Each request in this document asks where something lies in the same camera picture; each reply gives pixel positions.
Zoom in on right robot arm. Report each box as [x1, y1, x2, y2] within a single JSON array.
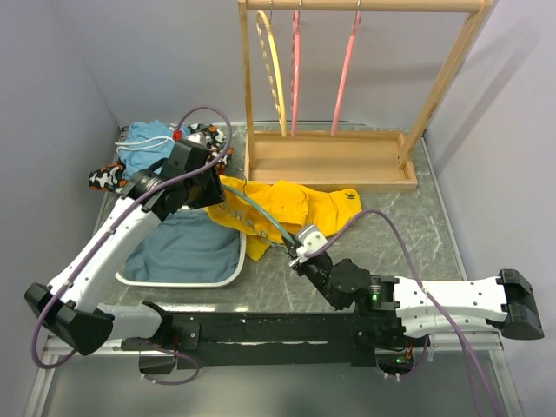
[[288, 249, 545, 348]]

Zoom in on wooden hanger rack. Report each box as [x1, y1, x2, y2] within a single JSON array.
[[238, 1, 493, 192]]

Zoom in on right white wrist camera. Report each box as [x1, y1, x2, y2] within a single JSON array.
[[290, 224, 328, 265]]

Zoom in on white laundry basket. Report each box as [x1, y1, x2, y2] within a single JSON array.
[[116, 228, 246, 288]]

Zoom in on purple cable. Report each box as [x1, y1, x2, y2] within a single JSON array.
[[303, 208, 500, 417], [30, 106, 234, 387]]

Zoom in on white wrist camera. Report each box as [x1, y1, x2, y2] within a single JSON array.
[[290, 224, 328, 265], [172, 129, 208, 149]]

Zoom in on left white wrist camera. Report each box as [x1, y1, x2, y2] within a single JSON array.
[[172, 129, 208, 149]]

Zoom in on blue cloth in basket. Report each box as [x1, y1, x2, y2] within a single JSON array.
[[121, 209, 242, 286]]

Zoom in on pink hanger left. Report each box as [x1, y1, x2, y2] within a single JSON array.
[[291, 10, 301, 137]]

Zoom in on pink hanger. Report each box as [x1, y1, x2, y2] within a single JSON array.
[[330, 11, 361, 136], [291, 10, 301, 137]]

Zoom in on yellow shorts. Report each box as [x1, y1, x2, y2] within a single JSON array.
[[206, 175, 362, 261]]

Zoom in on yellow hanger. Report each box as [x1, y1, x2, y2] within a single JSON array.
[[255, 10, 287, 137]]

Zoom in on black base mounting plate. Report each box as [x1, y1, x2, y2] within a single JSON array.
[[121, 312, 427, 369]]

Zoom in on aluminium rail frame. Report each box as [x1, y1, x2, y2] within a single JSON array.
[[25, 333, 522, 416]]

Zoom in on patterned black orange shorts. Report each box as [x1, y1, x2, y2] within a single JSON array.
[[88, 123, 234, 194]]

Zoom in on green hanger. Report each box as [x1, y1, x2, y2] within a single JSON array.
[[222, 168, 295, 245]]

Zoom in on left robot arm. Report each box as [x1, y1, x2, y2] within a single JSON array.
[[24, 133, 224, 355]]

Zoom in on pink hanger right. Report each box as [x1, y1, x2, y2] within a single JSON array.
[[330, 11, 361, 136]]

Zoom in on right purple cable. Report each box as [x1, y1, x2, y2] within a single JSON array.
[[303, 208, 500, 417]]

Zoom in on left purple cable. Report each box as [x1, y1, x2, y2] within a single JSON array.
[[30, 106, 234, 387]]

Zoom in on light blue shorts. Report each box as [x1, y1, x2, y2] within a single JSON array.
[[116, 120, 175, 180]]

